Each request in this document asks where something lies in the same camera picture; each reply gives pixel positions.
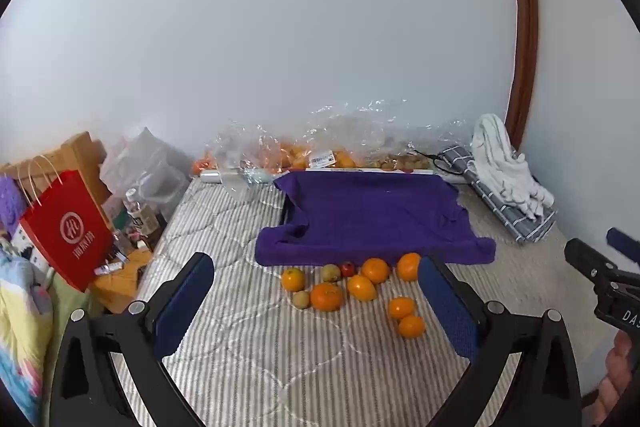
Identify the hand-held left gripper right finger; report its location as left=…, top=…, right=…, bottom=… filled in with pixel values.
left=417, top=253, right=583, bottom=427

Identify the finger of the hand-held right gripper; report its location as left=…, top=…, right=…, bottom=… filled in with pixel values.
left=606, top=228, right=640, bottom=265
left=564, top=238, right=640, bottom=293

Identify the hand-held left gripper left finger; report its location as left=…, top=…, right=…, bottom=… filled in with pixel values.
left=50, top=252, right=216, bottom=427

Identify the person's right hand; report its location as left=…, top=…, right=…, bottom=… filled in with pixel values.
left=592, top=332, right=635, bottom=427

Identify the wooden nightstand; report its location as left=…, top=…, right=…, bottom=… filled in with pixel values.
left=92, top=247, right=153, bottom=315

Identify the grey plaid cloth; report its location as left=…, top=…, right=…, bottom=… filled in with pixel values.
left=434, top=144, right=558, bottom=245

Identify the clear plastic bottle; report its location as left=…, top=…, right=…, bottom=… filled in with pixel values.
left=124, top=188, right=146, bottom=233

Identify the white cloth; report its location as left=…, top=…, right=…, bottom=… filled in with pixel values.
left=471, top=113, right=557, bottom=222

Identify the purple towel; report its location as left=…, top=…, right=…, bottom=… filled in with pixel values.
left=255, top=170, right=497, bottom=268

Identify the grey striped mattress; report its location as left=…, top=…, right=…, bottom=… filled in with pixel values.
left=107, top=177, right=618, bottom=427

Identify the cling film roll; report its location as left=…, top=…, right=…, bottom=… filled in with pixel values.
left=200, top=170, right=273, bottom=186

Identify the translucent plastic bag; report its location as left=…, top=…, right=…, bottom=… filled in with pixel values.
left=99, top=127, right=191, bottom=218

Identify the red paper bag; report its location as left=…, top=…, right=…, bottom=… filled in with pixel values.
left=19, top=155, right=115, bottom=293

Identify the colourful blanket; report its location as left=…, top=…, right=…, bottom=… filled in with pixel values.
left=0, top=237, right=56, bottom=425

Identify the clear plastic bag of kiwis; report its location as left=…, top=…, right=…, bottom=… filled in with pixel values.
left=350, top=99, right=476, bottom=172

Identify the clear plastic bag of oranges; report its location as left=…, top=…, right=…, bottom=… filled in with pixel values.
left=212, top=107, right=366, bottom=172

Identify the purple fuzzy item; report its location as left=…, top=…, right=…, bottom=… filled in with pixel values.
left=0, top=174, right=28, bottom=238

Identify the black charger cable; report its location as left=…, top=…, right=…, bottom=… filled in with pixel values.
left=410, top=149, right=453, bottom=172

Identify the wooden furniture frame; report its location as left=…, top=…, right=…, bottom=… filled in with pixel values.
left=0, top=132, right=108, bottom=208

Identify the brown wooden door frame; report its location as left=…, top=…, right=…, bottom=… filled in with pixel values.
left=500, top=0, right=540, bottom=145

